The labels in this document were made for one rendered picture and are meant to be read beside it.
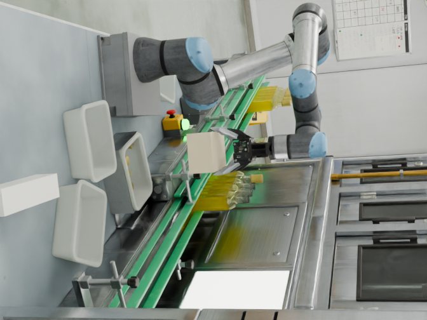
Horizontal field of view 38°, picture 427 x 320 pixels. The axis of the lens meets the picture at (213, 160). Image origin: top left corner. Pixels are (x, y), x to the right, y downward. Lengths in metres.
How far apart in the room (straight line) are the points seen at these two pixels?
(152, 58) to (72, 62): 0.28
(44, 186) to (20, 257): 0.18
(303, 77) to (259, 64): 0.37
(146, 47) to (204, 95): 0.25
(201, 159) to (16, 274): 0.63
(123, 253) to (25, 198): 0.50
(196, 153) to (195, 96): 0.30
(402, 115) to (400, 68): 0.62
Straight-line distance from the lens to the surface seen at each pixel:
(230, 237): 2.24
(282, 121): 8.37
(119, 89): 2.00
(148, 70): 2.02
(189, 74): 2.01
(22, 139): 1.60
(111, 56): 2.02
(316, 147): 1.78
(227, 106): 2.85
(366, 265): 2.09
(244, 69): 2.09
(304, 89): 1.75
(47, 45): 1.76
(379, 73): 8.10
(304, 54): 1.87
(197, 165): 1.83
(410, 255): 2.14
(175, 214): 2.11
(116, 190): 1.98
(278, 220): 2.31
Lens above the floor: 1.62
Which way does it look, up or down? 16 degrees down
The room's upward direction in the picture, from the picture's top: 87 degrees clockwise
